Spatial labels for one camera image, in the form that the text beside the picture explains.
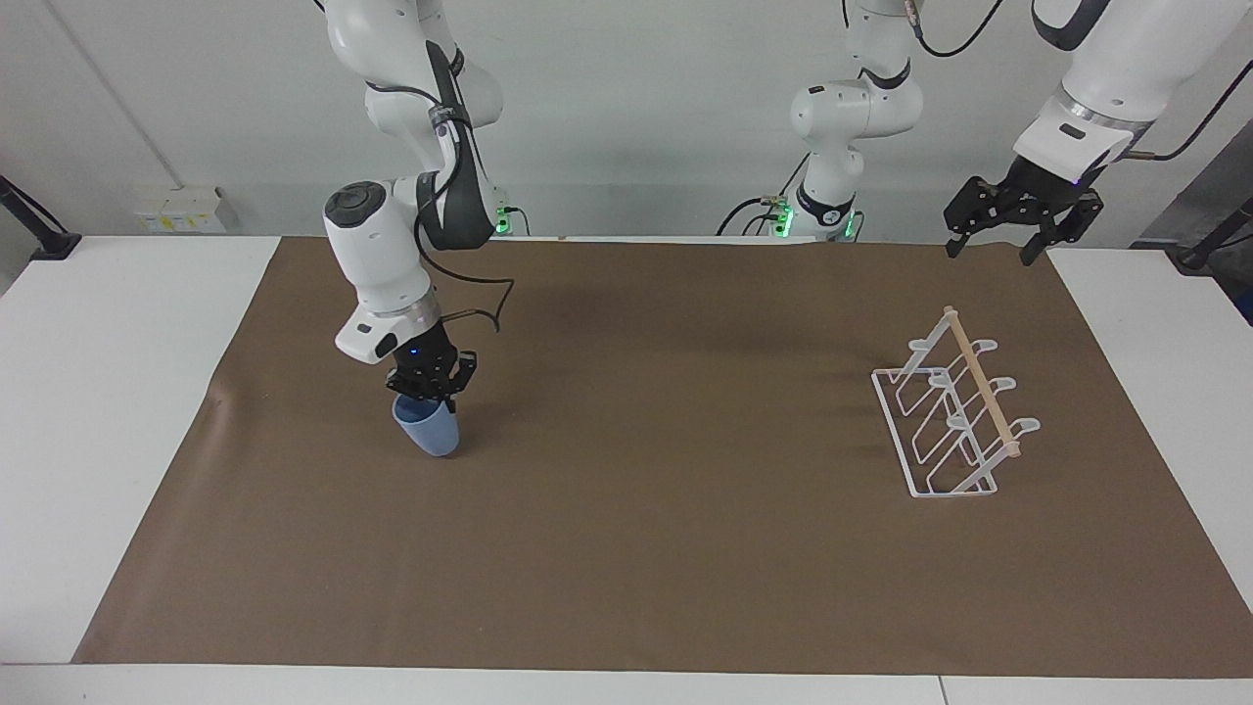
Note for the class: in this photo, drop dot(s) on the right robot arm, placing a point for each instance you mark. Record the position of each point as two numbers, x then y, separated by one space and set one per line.
377 259

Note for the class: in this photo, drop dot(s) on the blue cup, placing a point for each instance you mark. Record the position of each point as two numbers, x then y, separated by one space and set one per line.
429 429

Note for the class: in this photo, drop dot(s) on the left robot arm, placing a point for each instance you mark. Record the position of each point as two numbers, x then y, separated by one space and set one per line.
852 108

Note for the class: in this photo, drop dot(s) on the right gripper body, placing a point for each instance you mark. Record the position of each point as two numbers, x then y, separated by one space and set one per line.
423 351

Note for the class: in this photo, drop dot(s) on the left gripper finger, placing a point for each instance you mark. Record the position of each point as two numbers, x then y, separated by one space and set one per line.
971 208
1065 217

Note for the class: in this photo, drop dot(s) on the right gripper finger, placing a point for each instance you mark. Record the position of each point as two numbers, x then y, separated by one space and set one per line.
409 385
456 377

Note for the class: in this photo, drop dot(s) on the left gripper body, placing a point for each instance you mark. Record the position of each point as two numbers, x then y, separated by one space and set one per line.
1036 186

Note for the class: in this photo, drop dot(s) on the white wall socket box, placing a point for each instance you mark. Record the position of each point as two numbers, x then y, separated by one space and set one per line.
181 211

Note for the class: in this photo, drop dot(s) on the black stand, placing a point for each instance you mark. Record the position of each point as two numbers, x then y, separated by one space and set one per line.
34 227
1214 240

